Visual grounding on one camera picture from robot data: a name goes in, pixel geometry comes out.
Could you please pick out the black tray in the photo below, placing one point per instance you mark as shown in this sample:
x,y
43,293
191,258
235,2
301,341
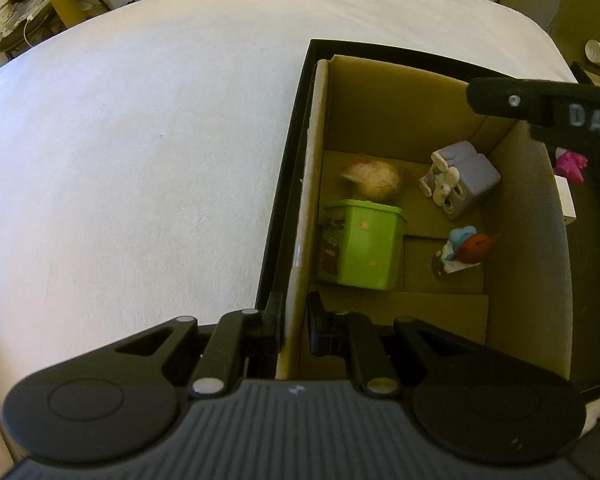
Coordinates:
x,y
296,160

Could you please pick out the blue and red figurine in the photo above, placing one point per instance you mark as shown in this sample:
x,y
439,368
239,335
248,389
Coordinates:
x,y
460,245

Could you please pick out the pink toy figure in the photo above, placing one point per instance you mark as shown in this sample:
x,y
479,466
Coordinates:
x,y
572,165

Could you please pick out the brown round figurine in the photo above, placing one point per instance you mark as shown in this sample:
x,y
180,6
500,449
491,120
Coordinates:
x,y
372,180

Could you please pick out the green cartoon storage box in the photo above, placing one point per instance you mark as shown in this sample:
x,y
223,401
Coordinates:
x,y
365,245

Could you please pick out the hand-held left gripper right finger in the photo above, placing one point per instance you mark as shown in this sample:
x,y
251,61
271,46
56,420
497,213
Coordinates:
x,y
316,327

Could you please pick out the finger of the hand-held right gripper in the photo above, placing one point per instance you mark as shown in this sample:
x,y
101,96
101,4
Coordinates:
x,y
495,97

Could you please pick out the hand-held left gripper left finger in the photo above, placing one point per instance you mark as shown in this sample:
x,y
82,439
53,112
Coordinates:
x,y
275,325

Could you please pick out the black side table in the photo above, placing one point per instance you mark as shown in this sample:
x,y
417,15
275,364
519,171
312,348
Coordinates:
x,y
582,72

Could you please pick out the white cube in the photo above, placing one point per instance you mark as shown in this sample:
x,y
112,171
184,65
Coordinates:
x,y
565,200

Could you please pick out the purple block with figure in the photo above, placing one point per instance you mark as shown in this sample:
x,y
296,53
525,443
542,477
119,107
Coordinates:
x,y
472,175

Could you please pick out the cluttered low shelf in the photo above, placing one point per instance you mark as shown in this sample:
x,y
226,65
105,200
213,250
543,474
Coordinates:
x,y
25,20

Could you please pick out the cardboard box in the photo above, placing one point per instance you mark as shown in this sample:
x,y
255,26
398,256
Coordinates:
x,y
430,320

